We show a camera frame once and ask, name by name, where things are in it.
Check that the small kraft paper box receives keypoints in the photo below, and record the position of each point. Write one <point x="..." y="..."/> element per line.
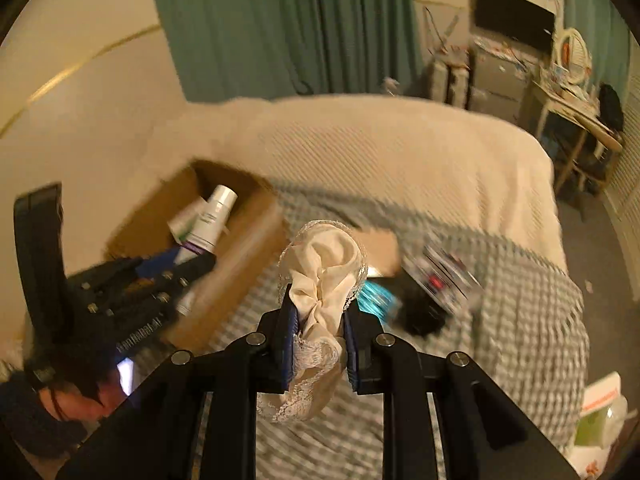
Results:
<point x="381" y="249"/>

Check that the white purple tube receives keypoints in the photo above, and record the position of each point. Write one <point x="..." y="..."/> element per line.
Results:
<point x="208" y="225"/>

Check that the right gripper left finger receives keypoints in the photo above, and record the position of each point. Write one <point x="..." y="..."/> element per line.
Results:
<point x="194" y="416"/>

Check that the dark transparent plastic box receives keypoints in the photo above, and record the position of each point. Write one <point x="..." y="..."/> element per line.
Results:
<point x="418" y="314"/>

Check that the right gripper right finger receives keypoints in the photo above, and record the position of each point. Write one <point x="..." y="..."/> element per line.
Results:
<point x="443" y="417"/>

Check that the black white tissue pack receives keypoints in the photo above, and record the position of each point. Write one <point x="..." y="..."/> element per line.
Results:
<point x="444" y="278"/>

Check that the cluttered desk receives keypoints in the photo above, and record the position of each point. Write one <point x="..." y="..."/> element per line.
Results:
<point x="584" y="146"/>

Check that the white louvered wardrobe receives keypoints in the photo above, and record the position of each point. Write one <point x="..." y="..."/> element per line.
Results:
<point x="621" y="197"/>

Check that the black monitor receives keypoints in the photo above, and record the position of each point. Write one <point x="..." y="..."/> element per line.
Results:
<point x="519" y="20"/>

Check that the green curtain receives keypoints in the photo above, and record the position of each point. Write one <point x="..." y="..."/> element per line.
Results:
<point x="270" y="49"/>

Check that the grey checkered cloth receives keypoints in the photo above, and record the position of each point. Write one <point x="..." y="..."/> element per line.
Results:
<point x="527" y="334"/>

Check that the white round mirror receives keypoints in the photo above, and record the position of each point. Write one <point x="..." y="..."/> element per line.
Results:
<point x="570" y="51"/>

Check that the cream bed blanket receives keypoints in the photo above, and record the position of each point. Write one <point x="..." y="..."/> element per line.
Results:
<point x="458" y="167"/>

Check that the cream lace scrunchie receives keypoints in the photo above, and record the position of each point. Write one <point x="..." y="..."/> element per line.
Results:
<point x="321" y="271"/>

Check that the blue blister pack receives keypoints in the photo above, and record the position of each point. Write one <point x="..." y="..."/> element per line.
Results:
<point x="374" y="298"/>

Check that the brown cardboard box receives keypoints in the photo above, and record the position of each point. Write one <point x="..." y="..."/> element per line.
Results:
<point x="256" y="234"/>

